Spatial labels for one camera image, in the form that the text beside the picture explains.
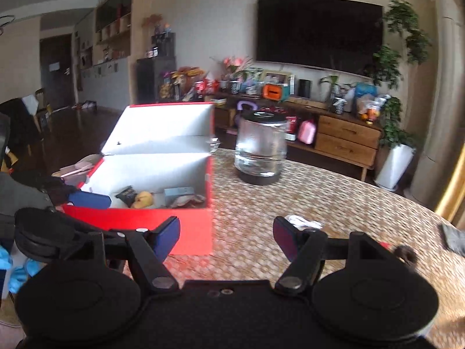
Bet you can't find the red white cardboard box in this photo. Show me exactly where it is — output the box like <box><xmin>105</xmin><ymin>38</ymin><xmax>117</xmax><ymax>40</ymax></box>
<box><xmin>63</xmin><ymin>102</ymin><xmax>214</xmax><ymax>255</ymax></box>

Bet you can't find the pink bag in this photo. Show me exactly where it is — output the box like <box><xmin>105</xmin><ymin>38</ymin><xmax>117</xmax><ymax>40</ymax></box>
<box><xmin>297</xmin><ymin>121</ymin><xmax>317</xmax><ymax>145</ymax></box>

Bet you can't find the wooden tv sideboard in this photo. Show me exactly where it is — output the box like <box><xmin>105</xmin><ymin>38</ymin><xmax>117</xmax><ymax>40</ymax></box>
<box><xmin>205</xmin><ymin>92</ymin><xmax>382</xmax><ymax>181</ymax></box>

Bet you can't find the glass kettle black lid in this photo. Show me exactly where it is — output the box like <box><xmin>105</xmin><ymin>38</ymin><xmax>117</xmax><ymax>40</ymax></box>
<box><xmin>234</xmin><ymin>110</ymin><xmax>288</xmax><ymax>186</ymax></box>

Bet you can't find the dark grey cloth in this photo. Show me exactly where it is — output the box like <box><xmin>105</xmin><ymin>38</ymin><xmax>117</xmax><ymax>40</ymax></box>
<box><xmin>441</xmin><ymin>224</ymin><xmax>465</xmax><ymax>257</ymax></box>

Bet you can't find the yellow plush chick toy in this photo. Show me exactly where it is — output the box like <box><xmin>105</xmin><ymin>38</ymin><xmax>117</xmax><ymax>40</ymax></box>
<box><xmin>131</xmin><ymin>191</ymin><xmax>154</xmax><ymax>210</ymax></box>

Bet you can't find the silver foil snack packet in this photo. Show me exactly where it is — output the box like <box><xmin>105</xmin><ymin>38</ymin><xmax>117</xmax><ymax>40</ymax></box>
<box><xmin>169</xmin><ymin>195</ymin><xmax>206</xmax><ymax>209</ymax></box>

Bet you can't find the white cable bundle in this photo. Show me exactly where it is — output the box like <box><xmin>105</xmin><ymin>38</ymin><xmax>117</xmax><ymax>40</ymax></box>
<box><xmin>284</xmin><ymin>214</ymin><xmax>325</xmax><ymax>232</ymax></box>

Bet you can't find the black wall television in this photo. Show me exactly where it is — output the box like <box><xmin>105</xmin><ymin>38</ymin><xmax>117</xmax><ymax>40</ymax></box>
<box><xmin>255</xmin><ymin>0</ymin><xmax>384</xmax><ymax>76</ymax></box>

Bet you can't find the white planter with plant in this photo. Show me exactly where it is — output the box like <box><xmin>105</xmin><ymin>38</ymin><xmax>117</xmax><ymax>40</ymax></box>
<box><xmin>373</xmin><ymin>96</ymin><xmax>416</xmax><ymax>191</ymax></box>

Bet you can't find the black cabinet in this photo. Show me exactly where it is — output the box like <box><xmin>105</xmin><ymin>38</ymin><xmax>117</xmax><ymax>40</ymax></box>
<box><xmin>136</xmin><ymin>32</ymin><xmax>177</xmax><ymax>105</ymax></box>

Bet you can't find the picture frame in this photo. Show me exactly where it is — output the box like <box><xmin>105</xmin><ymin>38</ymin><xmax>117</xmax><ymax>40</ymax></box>
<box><xmin>260</xmin><ymin>70</ymin><xmax>295</xmax><ymax>87</ymax></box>

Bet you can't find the light blue small carton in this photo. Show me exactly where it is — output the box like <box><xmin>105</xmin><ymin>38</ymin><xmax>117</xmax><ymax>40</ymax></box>
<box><xmin>163</xmin><ymin>187</ymin><xmax>195</xmax><ymax>206</ymax></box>

